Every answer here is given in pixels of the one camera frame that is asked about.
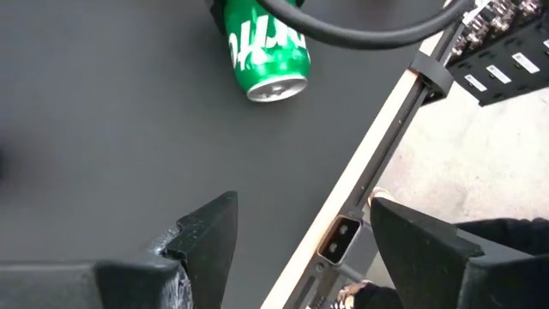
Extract green Sprite can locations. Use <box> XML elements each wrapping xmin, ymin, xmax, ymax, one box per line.
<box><xmin>222</xmin><ymin>0</ymin><xmax>312</xmax><ymax>103</ymax></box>

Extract black rack white labels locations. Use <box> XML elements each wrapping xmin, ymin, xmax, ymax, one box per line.
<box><xmin>445</xmin><ymin>0</ymin><xmax>549</xmax><ymax>107</ymax></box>

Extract black table mat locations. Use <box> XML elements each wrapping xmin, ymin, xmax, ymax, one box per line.
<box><xmin>0</xmin><ymin>0</ymin><xmax>447</xmax><ymax>309</ymax></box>

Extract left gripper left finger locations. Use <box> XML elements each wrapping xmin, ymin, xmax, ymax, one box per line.
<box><xmin>0</xmin><ymin>191</ymin><xmax>239</xmax><ymax>309</ymax></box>

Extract thick black camera cable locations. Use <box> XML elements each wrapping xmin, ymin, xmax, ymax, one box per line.
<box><xmin>256</xmin><ymin>0</ymin><xmax>475</xmax><ymax>51</ymax></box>

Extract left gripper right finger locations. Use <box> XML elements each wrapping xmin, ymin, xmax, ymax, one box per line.
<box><xmin>369</xmin><ymin>197</ymin><xmax>549</xmax><ymax>309</ymax></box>

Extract silver frame bracket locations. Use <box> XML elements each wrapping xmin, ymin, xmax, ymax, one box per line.
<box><xmin>317</xmin><ymin>215</ymin><xmax>362</xmax><ymax>265</ymax></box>

